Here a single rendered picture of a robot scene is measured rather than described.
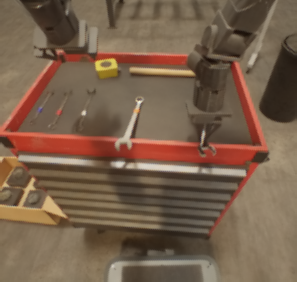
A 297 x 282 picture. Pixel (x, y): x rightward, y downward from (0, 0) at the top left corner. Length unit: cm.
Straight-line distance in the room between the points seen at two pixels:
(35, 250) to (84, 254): 29
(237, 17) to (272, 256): 135
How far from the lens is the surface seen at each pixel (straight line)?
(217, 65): 47
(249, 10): 43
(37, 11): 44
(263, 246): 156
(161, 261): 114
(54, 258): 151
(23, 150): 74
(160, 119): 67
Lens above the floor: 138
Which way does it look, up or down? 49 degrees down
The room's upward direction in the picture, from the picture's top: 1 degrees counter-clockwise
